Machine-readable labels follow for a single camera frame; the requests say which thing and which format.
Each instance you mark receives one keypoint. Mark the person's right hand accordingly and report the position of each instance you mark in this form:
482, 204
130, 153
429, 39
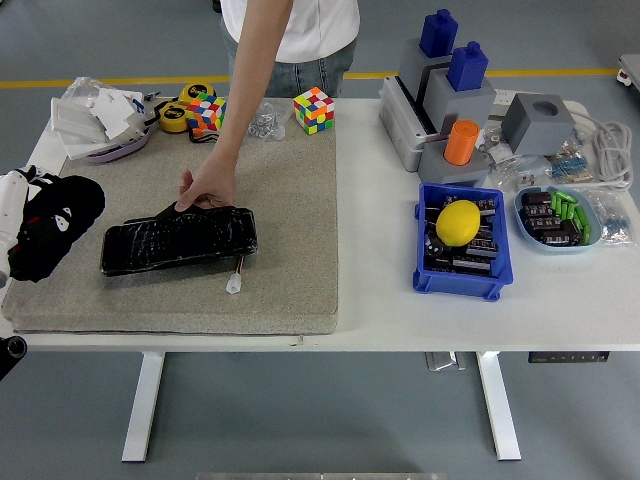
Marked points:
216, 184

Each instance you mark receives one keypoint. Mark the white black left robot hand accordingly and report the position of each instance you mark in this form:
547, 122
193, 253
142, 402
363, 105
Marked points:
10, 210

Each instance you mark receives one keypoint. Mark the black plastic-wrapped panel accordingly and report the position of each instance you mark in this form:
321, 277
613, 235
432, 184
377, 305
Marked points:
175, 240

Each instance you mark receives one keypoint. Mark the black rag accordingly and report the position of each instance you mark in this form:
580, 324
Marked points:
82, 195

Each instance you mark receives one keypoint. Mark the person's right forearm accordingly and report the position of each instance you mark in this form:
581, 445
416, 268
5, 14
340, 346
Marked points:
255, 75

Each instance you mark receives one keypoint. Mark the black table control panel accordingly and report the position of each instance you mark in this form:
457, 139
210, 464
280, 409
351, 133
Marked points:
570, 357

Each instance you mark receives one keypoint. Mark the multicolour puzzle cube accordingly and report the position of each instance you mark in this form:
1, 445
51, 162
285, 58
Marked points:
314, 110
207, 112

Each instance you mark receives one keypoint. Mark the clear bag of screws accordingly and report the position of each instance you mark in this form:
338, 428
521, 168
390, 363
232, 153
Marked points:
267, 125

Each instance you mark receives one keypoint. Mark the yellow tape measure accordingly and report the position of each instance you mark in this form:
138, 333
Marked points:
192, 92
172, 117

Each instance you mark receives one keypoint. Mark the grey-brown mat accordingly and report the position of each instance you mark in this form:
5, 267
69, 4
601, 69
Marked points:
290, 225

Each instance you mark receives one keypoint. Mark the flat white plate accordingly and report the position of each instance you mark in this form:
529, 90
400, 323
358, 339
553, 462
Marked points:
80, 147

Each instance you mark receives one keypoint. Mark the purple tray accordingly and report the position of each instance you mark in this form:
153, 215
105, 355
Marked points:
125, 149

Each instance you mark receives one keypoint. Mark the clear plastic bag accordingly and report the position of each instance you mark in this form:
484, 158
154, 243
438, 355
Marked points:
80, 87

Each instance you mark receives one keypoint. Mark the person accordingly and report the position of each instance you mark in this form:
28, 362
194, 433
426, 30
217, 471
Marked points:
320, 30

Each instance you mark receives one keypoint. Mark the grey electrical box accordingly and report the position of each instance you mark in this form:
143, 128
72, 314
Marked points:
395, 120

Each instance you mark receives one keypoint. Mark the low grey holder block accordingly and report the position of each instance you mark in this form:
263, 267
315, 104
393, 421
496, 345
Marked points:
435, 170

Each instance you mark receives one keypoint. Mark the black cylindrical capacitor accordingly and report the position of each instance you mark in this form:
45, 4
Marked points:
472, 263
487, 206
482, 248
434, 246

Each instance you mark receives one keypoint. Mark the white table leg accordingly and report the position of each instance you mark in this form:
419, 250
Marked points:
145, 400
497, 400

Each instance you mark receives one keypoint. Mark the tall grey holder block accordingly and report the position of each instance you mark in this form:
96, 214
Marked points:
412, 65

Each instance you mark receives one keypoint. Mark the yellow lemon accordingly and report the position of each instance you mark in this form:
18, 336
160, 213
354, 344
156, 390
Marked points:
457, 222

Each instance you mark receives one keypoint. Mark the orange cylinder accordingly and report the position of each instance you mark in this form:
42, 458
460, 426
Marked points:
461, 142

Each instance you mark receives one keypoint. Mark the blue plastic bin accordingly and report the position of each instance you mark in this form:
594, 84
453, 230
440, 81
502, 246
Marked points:
450, 285

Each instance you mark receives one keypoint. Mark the blue peg block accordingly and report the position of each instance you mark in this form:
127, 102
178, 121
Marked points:
467, 67
437, 35

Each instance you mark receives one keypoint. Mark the clear bag of white parts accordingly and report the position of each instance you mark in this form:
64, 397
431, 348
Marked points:
497, 150

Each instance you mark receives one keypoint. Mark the clear bag of plug parts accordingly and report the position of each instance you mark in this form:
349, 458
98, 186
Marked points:
520, 172

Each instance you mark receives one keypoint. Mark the brown cylindrical capacitor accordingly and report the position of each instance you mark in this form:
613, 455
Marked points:
561, 233
536, 198
536, 210
541, 223

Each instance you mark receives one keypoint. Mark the grey block with round hole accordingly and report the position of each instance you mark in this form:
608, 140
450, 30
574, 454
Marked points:
535, 132

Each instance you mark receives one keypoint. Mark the green battery cell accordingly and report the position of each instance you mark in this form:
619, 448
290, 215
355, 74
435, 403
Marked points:
581, 217
558, 207
569, 210
586, 234
564, 193

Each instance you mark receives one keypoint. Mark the light blue dish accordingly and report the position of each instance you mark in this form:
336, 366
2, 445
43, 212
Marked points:
560, 249

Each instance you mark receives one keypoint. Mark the clear bag of blue resistors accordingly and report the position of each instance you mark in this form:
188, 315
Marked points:
615, 222
570, 165

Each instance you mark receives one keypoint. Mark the white switch plate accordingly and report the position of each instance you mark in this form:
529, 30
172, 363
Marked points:
70, 117

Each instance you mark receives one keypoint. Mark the grey metal bracket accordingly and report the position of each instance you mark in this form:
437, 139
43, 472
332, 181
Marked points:
445, 361

